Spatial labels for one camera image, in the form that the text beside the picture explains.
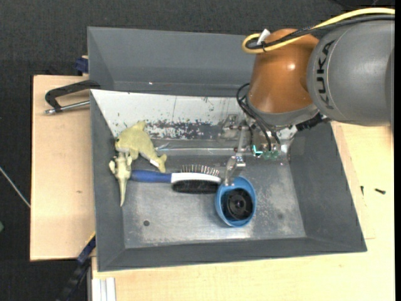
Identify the pale toy lizard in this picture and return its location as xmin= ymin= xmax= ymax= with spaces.
xmin=108 ymin=155 xmax=134 ymax=207

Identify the grey metal bin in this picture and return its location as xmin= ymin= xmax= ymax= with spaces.
xmin=86 ymin=26 xmax=368 ymax=272

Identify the blue and white hairbrush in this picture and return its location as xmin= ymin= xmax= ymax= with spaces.
xmin=129 ymin=164 xmax=222 ymax=194

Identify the black cylinder on white bracket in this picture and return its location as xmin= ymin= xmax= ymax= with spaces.
xmin=277 ymin=112 xmax=326 ymax=155

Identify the pale wood board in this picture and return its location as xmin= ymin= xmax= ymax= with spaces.
xmin=29 ymin=75 xmax=96 ymax=261

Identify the yellow-green toy dolphin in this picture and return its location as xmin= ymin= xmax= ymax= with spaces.
xmin=114 ymin=120 xmax=169 ymax=174

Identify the blue cup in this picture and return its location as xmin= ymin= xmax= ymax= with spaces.
xmin=214 ymin=176 xmax=258 ymax=228

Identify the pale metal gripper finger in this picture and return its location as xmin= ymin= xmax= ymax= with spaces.
xmin=217 ymin=114 xmax=248 ymax=142
xmin=223 ymin=155 xmax=247 ymax=187

